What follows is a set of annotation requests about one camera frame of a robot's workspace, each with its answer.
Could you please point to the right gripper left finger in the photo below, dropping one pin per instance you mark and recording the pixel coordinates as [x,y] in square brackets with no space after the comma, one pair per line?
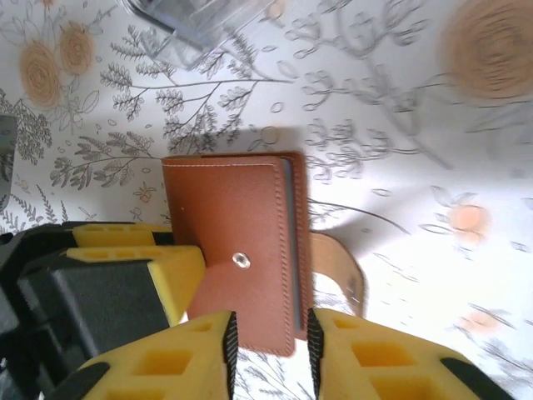
[166,366]

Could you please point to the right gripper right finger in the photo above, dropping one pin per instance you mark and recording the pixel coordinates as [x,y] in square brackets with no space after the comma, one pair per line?
[395,371]

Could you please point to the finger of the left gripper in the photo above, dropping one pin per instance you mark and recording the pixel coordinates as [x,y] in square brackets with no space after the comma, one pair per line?
[108,300]
[125,234]

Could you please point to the brown leather card holder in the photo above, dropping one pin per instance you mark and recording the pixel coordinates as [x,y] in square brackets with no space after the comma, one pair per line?
[241,208]

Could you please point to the clear acrylic card box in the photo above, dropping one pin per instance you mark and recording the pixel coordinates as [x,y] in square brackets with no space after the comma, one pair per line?
[195,25]

